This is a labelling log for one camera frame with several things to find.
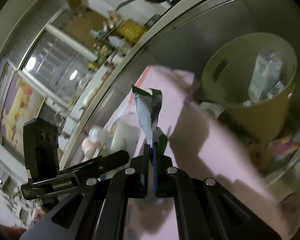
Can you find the yellow oil bottle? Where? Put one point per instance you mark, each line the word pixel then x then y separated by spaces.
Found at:
pixel 131 31

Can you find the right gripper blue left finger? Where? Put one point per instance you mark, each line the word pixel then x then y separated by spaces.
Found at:
pixel 139 179

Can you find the beige round trash bin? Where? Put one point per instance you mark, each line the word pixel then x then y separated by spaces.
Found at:
pixel 226 78

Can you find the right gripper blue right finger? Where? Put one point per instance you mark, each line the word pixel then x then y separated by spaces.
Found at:
pixel 161 179

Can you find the white carton in bin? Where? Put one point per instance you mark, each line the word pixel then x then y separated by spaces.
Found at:
pixel 266 74

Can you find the grey torn foil wrapper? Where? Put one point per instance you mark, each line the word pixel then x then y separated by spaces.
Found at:
pixel 148 107

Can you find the pink paper cup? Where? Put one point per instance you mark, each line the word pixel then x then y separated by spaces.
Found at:
pixel 95 142

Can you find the pink floral tablecloth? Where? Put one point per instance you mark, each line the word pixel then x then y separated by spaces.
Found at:
pixel 200 146

